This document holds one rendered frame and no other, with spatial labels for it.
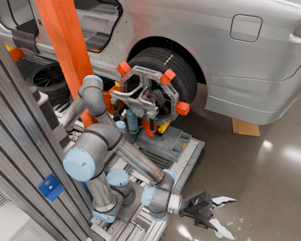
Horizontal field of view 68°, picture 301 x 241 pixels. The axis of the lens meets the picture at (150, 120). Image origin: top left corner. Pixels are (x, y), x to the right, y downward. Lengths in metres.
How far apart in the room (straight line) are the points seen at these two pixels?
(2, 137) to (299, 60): 1.52
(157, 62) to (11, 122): 1.19
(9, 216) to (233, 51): 1.48
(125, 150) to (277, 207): 1.81
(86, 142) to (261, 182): 2.02
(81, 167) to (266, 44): 1.25
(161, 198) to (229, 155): 1.81
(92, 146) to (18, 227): 0.42
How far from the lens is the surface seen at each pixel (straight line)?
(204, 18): 1.60
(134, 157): 0.95
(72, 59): 1.70
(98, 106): 1.25
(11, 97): 0.80
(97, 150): 0.83
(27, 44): 3.20
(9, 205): 1.10
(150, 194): 0.91
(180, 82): 1.74
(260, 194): 2.47
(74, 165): 0.82
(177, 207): 0.90
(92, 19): 3.40
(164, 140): 2.39
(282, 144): 2.94
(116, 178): 1.21
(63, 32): 1.62
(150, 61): 1.77
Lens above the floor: 2.07
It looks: 45 degrees down
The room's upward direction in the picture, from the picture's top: 5 degrees counter-clockwise
